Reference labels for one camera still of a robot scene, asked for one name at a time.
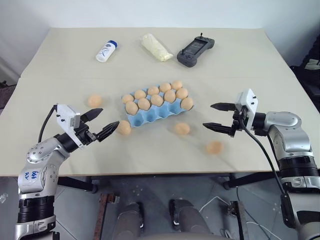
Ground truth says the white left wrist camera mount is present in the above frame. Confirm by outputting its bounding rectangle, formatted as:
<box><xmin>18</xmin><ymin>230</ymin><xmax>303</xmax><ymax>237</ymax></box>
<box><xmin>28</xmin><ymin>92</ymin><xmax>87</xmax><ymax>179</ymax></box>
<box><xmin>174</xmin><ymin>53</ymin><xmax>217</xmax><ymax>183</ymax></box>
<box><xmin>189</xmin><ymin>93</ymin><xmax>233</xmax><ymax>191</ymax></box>
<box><xmin>55</xmin><ymin>103</ymin><xmax>85</xmax><ymax>150</ymax></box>

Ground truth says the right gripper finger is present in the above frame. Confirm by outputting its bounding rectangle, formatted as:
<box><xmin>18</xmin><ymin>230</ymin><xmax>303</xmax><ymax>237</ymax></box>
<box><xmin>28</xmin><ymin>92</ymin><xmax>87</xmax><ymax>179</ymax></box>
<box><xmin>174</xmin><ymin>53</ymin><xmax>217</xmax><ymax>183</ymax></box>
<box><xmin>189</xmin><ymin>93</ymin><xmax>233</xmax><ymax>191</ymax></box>
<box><xmin>210</xmin><ymin>101</ymin><xmax>237</xmax><ymax>113</ymax></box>
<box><xmin>202</xmin><ymin>122</ymin><xmax>235</xmax><ymax>137</ymax></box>

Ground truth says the black table leg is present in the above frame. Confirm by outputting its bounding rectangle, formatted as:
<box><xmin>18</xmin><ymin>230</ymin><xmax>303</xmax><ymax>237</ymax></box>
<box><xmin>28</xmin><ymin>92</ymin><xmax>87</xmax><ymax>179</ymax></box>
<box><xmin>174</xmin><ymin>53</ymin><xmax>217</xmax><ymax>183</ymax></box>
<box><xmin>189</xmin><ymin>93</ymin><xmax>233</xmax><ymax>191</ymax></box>
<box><xmin>57</xmin><ymin>176</ymin><xmax>99</xmax><ymax>194</ymax></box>
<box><xmin>222</xmin><ymin>171</ymin><xmax>279</xmax><ymax>191</ymax></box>

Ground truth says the dark grey handheld controller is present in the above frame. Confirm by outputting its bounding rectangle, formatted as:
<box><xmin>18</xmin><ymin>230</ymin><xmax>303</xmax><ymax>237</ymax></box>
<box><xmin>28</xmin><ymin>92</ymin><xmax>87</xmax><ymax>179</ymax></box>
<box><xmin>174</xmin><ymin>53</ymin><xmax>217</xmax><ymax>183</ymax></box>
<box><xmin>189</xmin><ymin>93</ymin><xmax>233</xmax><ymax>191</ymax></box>
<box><xmin>176</xmin><ymin>31</ymin><xmax>216</xmax><ymax>68</ymax></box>

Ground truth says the white plastic bottle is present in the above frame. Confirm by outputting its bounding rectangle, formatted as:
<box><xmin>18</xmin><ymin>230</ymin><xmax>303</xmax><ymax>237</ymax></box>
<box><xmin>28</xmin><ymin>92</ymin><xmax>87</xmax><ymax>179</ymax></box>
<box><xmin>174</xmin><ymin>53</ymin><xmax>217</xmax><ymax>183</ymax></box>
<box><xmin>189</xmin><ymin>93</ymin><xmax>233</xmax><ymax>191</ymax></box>
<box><xmin>95</xmin><ymin>40</ymin><xmax>118</xmax><ymax>64</ymax></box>

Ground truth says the rusty metal bar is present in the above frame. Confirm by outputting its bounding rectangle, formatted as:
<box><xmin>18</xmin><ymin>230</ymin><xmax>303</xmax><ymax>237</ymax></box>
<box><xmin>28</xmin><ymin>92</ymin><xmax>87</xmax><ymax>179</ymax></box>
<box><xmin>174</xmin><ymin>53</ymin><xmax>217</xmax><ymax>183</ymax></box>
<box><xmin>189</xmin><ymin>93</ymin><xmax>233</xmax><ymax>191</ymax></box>
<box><xmin>230</xmin><ymin>200</ymin><xmax>252</xmax><ymax>240</ymax></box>
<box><xmin>99</xmin><ymin>193</ymin><xmax>111</xmax><ymax>240</ymax></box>

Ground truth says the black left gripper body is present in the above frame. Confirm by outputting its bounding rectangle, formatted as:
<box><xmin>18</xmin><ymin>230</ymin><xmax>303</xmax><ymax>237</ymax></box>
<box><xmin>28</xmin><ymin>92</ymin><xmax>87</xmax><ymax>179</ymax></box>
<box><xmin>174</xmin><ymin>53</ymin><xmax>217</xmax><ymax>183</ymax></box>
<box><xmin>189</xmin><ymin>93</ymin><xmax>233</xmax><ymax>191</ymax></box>
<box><xmin>74</xmin><ymin>119</ymin><xmax>101</xmax><ymax>147</ymax></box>

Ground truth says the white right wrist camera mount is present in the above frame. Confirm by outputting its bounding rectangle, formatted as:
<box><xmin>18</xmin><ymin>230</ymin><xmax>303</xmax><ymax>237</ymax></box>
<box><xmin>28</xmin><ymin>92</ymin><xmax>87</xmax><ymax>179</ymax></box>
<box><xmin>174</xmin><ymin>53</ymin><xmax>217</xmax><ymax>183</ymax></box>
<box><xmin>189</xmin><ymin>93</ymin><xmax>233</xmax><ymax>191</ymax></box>
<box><xmin>236</xmin><ymin>88</ymin><xmax>259</xmax><ymax>130</ymax></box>

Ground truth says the dark grey rounded shape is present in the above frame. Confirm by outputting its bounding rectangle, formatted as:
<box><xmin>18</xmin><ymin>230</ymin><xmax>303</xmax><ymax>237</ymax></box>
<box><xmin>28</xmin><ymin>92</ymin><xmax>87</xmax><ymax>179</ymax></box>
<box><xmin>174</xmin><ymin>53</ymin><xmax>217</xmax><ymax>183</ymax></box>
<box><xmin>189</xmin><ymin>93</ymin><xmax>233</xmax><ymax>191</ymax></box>
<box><xmin>117</xmin><ymin>201</ymin><xmax>146</xmax><ymax>240</ymax></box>
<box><xmin>168</xmin><ymin>198</ymin><xmax>211</xmax><ymax>240</ymax></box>

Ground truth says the clear bag of pale powder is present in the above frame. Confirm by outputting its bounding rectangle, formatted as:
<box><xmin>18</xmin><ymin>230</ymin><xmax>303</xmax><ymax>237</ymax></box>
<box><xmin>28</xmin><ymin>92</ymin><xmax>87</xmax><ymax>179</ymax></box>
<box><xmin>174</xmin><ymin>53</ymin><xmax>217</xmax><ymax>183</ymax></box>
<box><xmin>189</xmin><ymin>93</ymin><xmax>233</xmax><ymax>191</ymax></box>
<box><xmin>140</xmin><ymin>33</ymin><xmax>174</xmax><ymax>62</ymax></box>

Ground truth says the blue egg carton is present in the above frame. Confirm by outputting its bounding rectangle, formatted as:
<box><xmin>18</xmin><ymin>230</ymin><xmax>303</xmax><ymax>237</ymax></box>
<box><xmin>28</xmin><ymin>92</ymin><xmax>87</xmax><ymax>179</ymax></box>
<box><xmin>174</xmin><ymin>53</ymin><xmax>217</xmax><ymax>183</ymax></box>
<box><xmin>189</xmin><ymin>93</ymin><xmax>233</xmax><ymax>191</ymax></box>
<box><xmin>121</xmin><ymin>84</ymin><xmax>195</xmax><ymax>129</ymax></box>

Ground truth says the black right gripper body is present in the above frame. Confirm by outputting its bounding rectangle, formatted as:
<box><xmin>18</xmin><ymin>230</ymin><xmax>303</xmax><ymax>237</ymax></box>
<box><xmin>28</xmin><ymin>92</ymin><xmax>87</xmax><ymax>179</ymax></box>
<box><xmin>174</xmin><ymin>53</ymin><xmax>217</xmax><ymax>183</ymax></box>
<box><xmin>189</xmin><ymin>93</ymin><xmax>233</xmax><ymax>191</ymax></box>
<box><xmin>229</xmin><ymin>104</ymin><xmax>251</xmax><ymax>138</ymax></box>

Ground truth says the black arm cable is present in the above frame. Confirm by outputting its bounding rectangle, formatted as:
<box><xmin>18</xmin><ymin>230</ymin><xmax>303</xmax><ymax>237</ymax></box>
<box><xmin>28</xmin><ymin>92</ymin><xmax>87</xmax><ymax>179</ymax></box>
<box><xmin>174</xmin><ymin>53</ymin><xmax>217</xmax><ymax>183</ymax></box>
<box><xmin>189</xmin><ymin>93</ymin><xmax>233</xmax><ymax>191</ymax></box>
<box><xmin>37</xmin><ymin>104</ymin><xmax>59</xmax><ymax>145</ymax></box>
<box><xmin>241</xmin><ymin>124</ymin><xmax>300</xmax><ymax>230</ymax></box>

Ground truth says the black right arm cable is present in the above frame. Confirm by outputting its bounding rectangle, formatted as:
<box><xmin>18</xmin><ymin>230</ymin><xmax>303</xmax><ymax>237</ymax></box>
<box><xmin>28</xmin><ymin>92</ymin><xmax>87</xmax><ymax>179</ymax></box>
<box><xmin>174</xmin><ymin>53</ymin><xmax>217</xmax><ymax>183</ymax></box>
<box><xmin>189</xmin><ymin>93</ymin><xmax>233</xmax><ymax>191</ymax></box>
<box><xmin>241</xmin><ymin>124</ymin><xmax>300</xmax><ymax>230</ymax></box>

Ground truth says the white floor cable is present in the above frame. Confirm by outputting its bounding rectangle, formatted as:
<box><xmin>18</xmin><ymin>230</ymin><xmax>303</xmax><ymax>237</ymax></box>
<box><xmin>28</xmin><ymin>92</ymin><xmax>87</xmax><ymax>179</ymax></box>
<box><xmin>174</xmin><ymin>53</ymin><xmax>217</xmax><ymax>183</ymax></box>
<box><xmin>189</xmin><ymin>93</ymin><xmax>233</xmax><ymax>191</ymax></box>
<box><xmin>199</xmin><ymin>196</ymin><xmax>284</xmax><ymax>240</ymax></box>

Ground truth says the black bulky object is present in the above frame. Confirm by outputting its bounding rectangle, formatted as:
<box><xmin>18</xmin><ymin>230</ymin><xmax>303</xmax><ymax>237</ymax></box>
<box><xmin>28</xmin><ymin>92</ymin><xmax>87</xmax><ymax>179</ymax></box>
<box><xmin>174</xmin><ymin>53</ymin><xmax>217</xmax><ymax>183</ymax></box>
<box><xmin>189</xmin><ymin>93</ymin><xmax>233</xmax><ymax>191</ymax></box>
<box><xmin>289</xmin><ymin>32</ymin><xmax>320</xmax><ymax>112</ymax></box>

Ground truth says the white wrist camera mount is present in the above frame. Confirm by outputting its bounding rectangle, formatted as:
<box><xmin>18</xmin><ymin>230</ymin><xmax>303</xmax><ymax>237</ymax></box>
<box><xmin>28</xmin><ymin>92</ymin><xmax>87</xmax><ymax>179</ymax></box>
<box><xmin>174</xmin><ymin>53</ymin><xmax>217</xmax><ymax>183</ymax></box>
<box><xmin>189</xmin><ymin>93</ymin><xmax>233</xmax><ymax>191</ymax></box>
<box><xmin>236</xmin><ymin>88</ymin><xmax>259</xmax><ymax>130</ymax></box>
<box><xmin>55</xmin><ymin>103</ymin><xmax>85</xmax><ymax>150</ymax></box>

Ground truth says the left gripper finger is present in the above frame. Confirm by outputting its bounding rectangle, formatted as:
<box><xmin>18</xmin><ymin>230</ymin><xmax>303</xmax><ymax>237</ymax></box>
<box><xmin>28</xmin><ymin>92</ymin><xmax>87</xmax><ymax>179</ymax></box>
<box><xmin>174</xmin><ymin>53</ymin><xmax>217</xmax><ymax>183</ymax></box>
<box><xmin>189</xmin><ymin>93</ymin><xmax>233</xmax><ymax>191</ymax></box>
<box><xmin>95</xmin><ymin>120</ymin><xmax>121</xmax><ymax>143</ymax></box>
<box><xmin>80</xmin><ymin>107</ymin><xmax>104</xmax><ymax>124</ymax></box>

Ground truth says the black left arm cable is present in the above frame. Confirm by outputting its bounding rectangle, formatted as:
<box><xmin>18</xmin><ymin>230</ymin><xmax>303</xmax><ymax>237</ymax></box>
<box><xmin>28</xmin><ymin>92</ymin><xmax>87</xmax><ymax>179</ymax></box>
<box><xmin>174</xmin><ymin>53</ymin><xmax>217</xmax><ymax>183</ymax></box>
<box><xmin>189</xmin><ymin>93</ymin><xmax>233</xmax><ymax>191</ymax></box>
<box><xmin>37</xmin><ymin>104</ymin><xmax>59</xmax><ymax>145</ymax></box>

